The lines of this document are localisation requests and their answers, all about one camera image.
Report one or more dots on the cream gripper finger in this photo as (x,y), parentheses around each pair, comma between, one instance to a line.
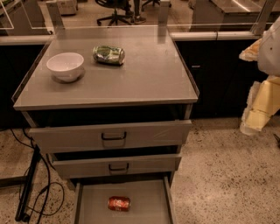
(262,103)
(251,53)

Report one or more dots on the red coke can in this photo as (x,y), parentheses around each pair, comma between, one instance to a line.
(119,203)

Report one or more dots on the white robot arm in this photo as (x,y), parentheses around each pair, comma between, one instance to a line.
(269,51)

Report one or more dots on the grey top drawer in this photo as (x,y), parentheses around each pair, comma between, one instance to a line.
(88,137)

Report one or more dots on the green soda can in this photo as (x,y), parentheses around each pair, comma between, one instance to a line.
(109,54)

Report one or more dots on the grey open bottom drawer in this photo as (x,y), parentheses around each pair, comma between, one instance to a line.
(150,202)

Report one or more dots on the grey metal drawer cabinet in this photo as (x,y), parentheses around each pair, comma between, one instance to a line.
(152,85)

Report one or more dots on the grey middle drawer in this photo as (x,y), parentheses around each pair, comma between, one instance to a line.
(99,167)

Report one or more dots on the grey background cabinet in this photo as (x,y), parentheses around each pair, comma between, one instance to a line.
(224,15)

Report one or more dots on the black office chair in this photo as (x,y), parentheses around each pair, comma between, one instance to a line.
(121,12)

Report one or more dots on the white ceramic bowl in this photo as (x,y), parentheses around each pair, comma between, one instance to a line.
(66,66)

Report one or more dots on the black metal floor stand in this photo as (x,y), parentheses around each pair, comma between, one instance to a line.
(24,181)

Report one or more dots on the black top drawer handle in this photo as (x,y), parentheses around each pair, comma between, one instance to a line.
(113,136)

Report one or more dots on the black drawer handle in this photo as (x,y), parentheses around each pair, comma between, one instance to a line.
(113,136)
(118,167)

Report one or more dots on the black middle drawer handle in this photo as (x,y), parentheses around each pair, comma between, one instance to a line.
(118,167)

